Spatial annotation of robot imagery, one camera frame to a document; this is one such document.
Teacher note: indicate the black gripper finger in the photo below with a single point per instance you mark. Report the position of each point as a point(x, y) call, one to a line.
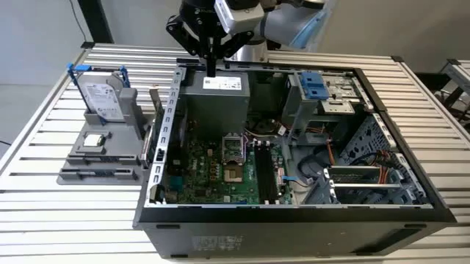
point(236, 44)
point(184, 35)

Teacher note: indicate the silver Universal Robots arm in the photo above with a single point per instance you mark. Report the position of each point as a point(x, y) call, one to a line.
point(280, 24)

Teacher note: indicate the grey power supply unit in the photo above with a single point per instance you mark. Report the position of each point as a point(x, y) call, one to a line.
point(217, 110)

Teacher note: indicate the black table corner cap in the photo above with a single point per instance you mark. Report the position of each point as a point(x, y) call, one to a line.
point(89, 44)
point(397, 59)

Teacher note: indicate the blue plastic drive latch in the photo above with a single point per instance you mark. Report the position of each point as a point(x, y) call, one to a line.
point(313, 86)

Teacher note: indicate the round CPU cooler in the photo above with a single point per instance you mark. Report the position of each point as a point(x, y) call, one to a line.
point(265, 126)

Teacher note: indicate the hard disk in blue carrier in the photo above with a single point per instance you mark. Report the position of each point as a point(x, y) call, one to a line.
point(101, 96)

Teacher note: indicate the metal optical drive bay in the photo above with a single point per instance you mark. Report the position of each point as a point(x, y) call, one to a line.
point(340, 82)

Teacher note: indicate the black case fan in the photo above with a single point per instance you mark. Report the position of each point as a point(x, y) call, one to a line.
point(181, 132)

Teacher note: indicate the green graphics card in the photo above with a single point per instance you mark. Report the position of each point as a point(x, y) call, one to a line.
point(158, 132)

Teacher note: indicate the grey parts rack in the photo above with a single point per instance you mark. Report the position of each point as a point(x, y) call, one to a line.
point(121, 129)

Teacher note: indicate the thin locking lever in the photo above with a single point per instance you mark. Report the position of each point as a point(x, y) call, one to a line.
point(244, 151)

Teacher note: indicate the silver CPU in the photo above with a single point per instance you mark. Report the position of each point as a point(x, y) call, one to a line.
point(94, 140)

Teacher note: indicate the CPU socket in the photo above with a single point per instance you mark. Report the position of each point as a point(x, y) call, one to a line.
point(234, 173)

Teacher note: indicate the green motherboard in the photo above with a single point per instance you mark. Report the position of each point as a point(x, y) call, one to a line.
point(206, 176)

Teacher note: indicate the blue expansion slot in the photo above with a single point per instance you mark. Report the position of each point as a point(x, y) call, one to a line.
point(176, 183)

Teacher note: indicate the metal slat side table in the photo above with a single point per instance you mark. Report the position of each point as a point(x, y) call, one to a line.
point(459, 74)

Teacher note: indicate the metal disk bay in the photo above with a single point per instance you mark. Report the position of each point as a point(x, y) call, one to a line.
point(364, 186)

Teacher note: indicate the black open PC case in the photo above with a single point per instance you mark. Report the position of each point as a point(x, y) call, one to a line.
point(257, 236)

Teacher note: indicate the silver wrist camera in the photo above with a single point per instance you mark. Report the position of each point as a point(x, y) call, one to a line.
point(238, 15)

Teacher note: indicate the black upright post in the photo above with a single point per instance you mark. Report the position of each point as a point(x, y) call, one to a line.
point(97, 22)

